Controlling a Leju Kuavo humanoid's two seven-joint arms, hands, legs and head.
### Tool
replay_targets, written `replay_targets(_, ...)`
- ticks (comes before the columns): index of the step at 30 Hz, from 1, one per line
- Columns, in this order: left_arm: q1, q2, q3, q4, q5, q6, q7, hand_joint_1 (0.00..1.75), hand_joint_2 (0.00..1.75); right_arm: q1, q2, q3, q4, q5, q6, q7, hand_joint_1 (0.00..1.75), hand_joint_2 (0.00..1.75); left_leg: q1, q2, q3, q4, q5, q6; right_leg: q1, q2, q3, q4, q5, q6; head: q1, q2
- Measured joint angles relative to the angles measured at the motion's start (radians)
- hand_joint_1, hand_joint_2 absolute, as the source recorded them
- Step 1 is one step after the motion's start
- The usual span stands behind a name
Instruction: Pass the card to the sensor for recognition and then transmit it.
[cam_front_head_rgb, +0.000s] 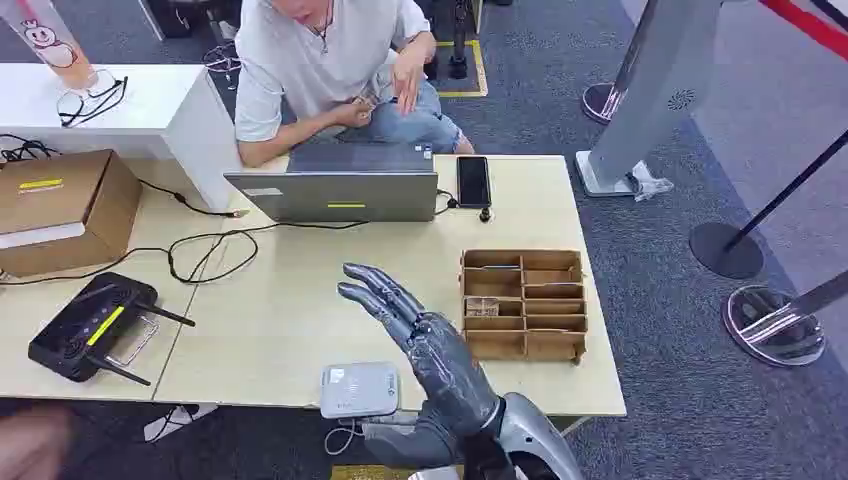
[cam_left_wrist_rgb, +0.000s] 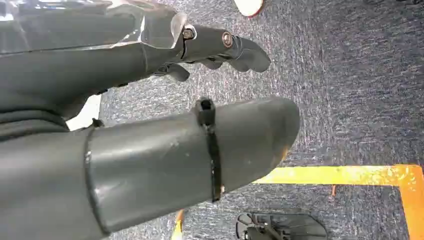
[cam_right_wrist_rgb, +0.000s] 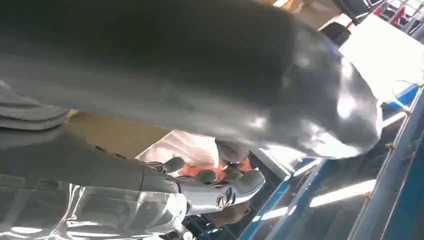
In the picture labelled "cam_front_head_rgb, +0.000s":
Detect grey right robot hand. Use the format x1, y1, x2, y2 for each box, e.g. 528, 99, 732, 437
336, 262, 506, 470

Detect white card reader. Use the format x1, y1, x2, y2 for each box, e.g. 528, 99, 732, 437
319, 361, 401, 421

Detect wooden compartment card box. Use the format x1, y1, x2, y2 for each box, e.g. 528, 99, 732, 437
458, 248, 589, 366

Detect black smartphone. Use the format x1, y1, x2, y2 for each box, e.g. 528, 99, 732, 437
455, 155, 493, 211

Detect grey laptop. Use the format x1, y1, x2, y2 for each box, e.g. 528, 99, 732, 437
223, 142, 440, 224

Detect white power strip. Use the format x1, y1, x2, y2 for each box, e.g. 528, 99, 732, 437
142, 402, 219, 444

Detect clear plastic wrap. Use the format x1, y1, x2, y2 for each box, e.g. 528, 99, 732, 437
622, 160, 675, 203

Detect yellow bordered floor mat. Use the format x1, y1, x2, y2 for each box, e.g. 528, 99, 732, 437
433, 39, 490, 99

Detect chrome stanchion base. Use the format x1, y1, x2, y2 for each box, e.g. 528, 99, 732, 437
580, 82, 627, 126

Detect person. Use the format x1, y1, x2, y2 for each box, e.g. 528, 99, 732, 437
233, 0, 476, 169

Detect grey kiosk stand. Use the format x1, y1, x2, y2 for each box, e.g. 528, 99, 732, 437
574, 0, 727, 199

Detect black controller with antennas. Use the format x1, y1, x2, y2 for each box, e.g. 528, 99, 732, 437
27, 271, 197, 388

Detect white counter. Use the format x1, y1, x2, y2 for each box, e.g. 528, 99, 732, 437
0, 62, 243, 213

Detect brown cardboard box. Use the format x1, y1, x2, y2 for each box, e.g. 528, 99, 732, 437
0, 149, 143, 278

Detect blurred brown object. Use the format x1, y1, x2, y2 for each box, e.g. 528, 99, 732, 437
0, 404, 74, 480

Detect black framed glasses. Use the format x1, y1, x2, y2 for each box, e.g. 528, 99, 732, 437
56, 74, 130, 128

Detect red barrier belt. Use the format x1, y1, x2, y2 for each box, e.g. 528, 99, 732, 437
758, 0, 848, 62

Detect snowman print drink cup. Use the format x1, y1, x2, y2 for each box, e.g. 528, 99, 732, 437
0, 0, 101, 92

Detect white reader cable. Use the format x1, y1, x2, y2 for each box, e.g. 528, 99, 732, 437
323, 418, 366, 457

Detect long looped black cable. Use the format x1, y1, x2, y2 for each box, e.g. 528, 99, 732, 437
0, 220, 370, 287

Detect black cable with plug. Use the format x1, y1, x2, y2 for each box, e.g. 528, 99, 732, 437
137, 178, 250, 220

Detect black stanchion post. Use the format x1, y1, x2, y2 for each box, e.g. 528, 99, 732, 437
688, 129, 848, 280

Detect chrome stanchion post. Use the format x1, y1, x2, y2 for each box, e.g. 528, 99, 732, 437
721, 270, 848, 368

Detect wire frame stool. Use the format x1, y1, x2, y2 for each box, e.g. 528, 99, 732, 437
201, 39, 243, 91

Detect black cable bundle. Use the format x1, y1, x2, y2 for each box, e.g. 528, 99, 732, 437
0, 133, 61, 164

